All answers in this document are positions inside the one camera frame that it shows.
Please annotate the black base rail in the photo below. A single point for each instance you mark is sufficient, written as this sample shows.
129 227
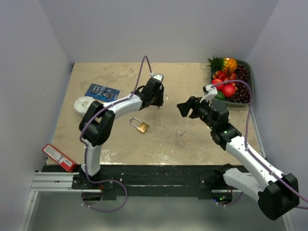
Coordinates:
115 181

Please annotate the red box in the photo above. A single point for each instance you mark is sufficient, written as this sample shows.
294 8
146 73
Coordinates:
59 157

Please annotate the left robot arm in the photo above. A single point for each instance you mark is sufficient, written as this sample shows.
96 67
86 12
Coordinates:
97 123

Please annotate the blue blister pack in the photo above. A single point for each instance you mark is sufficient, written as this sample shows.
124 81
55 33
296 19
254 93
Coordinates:
102 93

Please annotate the large brass padlock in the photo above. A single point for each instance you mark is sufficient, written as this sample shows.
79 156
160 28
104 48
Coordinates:
142 127

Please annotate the dark grape bunch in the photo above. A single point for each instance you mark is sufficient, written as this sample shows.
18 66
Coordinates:
242 94

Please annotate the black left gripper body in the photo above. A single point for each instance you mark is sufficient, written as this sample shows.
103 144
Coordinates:
157 99

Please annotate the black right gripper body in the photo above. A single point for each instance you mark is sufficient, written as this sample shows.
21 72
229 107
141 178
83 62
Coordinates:
200 109

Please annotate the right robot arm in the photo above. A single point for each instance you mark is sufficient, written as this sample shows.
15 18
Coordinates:
274 192

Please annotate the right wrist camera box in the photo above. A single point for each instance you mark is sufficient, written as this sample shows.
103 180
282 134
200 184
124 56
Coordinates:
210 92

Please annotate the red apple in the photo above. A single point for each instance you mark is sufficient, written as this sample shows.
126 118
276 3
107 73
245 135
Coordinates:
228 90
218 84

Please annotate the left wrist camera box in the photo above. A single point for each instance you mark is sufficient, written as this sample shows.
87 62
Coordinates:
159 77

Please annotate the aluminium frame rail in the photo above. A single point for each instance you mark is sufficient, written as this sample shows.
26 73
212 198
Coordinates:
44 182

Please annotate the white paper roll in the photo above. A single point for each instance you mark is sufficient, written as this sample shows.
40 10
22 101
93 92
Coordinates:
82 104

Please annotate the grey fruit tray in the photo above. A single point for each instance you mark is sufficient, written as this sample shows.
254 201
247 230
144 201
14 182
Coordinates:
229 78

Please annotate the toy pineapple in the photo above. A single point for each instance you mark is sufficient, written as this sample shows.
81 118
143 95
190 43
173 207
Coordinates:
225 64

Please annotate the silver key bunch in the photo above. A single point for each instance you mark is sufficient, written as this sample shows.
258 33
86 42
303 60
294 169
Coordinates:
181 134

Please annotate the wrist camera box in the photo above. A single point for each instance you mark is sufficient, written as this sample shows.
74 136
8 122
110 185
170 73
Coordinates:
210 92
159 77

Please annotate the green mango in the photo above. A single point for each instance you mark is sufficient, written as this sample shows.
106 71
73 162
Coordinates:
220 96

